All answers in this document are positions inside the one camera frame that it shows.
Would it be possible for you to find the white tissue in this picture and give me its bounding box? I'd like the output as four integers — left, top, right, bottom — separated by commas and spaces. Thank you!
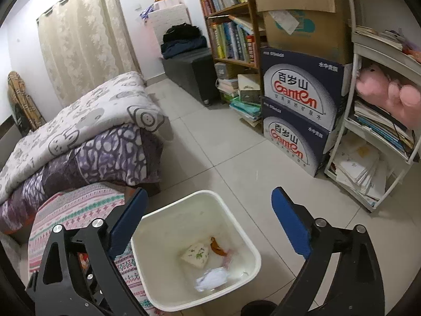
195, 267, 229, 293

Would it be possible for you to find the orange food scrap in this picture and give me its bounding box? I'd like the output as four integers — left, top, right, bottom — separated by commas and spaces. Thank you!
210, 237, 228, 257

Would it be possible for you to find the white trash bin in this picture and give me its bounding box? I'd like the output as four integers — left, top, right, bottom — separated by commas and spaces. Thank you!
131, 190, 261, 312

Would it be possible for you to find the patterned round tablecloth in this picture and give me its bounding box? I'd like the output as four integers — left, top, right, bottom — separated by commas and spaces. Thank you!
28, 183, 163, 315

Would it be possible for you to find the purple patterned blanket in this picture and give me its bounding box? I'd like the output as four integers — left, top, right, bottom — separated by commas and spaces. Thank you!
1, 124, 163, 235

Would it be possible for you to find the crumpled clear plastic wrap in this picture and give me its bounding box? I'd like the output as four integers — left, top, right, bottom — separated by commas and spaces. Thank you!
222, 250, 249, 283

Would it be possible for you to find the lower Ganten water box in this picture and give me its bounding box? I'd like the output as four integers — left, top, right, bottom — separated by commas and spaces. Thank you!
262, 97, 340, 177

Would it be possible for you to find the ganten water box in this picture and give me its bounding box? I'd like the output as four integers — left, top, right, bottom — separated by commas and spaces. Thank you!
262, 97, 340, 177
260, 47, 352, 131

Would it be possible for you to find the white metal rack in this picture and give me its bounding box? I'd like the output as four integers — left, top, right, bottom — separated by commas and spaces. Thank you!
325, 0, 420, 213

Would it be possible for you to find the pink plush toy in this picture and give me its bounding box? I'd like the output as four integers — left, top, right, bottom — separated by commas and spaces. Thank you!
355, 64, 420, 130

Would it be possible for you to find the plaid beige coat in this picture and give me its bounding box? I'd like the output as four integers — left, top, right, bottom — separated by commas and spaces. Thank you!
7, 71, 46, 135

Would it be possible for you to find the upper Ganten water box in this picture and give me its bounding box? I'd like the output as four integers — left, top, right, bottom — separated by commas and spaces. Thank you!
260, 47, 352, 131

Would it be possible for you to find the black storage bench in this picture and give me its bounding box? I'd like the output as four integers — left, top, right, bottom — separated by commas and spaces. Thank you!
161, 48, 220, 106

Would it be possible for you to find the cream lace curtain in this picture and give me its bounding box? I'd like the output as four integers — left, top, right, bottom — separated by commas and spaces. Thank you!
37, 0, 141, 107

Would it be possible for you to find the dark clothes pile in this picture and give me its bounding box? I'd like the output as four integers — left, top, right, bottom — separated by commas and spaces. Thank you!
161, 23, 208, 59

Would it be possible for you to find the brown cardboard box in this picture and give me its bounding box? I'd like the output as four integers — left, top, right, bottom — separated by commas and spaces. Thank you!
255, 0, 353, 64

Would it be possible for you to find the wooden bookshelf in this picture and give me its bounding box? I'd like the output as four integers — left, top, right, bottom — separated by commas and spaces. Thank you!
200, 0, 266, 127

